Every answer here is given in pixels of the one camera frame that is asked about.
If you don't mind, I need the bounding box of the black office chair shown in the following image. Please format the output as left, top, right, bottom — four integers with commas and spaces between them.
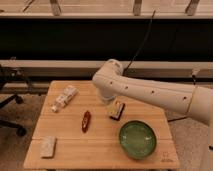
0, 64, 27, 137

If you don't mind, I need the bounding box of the beige sponge block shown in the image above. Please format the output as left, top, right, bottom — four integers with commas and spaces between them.
40, 136, 56, 158

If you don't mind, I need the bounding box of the green ceramic bowl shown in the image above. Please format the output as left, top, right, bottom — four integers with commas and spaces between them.
119, 120, 157, 160

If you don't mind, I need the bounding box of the black hanging cable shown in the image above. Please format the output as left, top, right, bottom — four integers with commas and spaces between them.
122, 9, 157, 75

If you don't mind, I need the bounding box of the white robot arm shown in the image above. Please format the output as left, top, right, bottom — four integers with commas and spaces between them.
92, 59, 213, 171

